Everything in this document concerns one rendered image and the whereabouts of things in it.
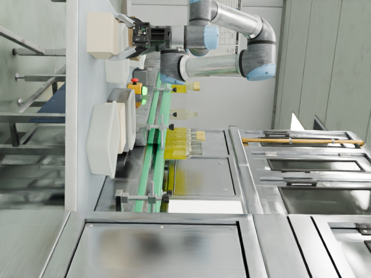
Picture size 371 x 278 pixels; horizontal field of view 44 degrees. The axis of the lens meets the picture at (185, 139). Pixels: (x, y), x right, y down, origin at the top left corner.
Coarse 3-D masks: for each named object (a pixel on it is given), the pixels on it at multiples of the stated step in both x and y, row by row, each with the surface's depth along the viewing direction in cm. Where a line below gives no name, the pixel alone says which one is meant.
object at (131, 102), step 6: (132, 90) 190; (132, 96) 194; (132, 102) 195; (132, 108) 196; (132, 114) 197; (132, 120) 198; (132, 126) 199; (132, 132) 200; (132, 138) 196; (132, 144) 191
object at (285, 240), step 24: (264, 216) 121; (288, 216) 122; (312, 216) 122; (336, 216) 122; (360, 216) 122; (264, 240) 111; (288, 240) 111; (312, 240) 112; (336, 240) 112; (360, 240) 115; (264, 264) 103; (288, 264) 103; (312, 264) 103; (336, 264) 103; (360, 264) 106
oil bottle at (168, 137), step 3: (168, 135) 227; (171, 135) 227; (174, 135) 227; (177, 135) 227; (180, 135) 227; (183, 135) 227; (168, 138) 223; (171, 138) 223; (174, 138) 223; (177, 138) 223; (180, 138) 223; (183, 138) 223; (186, 138) 223; (189, 138) 224; (189, 141) 223
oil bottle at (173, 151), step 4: (168, 148) 212; (172, 148) 212; (176, 148) 212; (180, 148) 212; (184, 148) 212; (188, 148) 213; (164, 152) 212; (168, 152) 212; (172, 152) 212; (176, 152) 212; (180, 152) 212; (184, 152) 212; (188, 152) 213; (164, 156) 213; (168, 156) 213; (172, 156) 213; (176, 156) 213; (180, 156) 213; (184, 156) 213; (188, 156) 213
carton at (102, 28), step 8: (88, 16) 139; (96, 16) 139; (104, 16) 139; (112, 16) 141; (88, 24) 139; (96, 24) 139; (104, 24) 139; (112, 24) 141; (88, 32) 139; (96, 32) 139; (104, 32) 139; (112, 32) 141; (88, 40) 140; (96, 40) 140; (104, 40) 140; (112, 40) 141; (88, 48) 140; (96, 48) 140; (104, 48) 140; (112, 48) 142; (96, 56) 150; (104, 56) 150
